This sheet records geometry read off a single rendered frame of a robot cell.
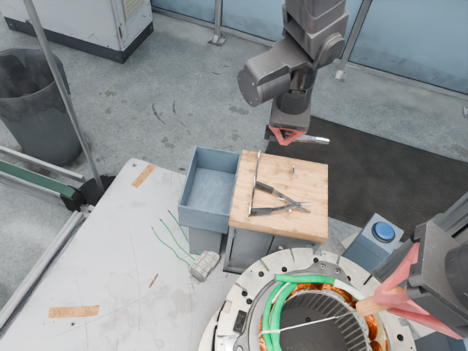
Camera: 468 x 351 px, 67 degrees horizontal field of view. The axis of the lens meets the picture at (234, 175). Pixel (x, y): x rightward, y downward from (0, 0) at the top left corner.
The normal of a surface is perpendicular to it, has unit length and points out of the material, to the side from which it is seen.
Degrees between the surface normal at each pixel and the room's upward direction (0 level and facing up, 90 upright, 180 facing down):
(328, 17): 100
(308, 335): 0
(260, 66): 13
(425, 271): 21
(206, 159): 90
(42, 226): 0
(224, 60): 0
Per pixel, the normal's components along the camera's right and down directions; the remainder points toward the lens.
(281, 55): 0.09, -0.43
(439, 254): 0.43, -0.45
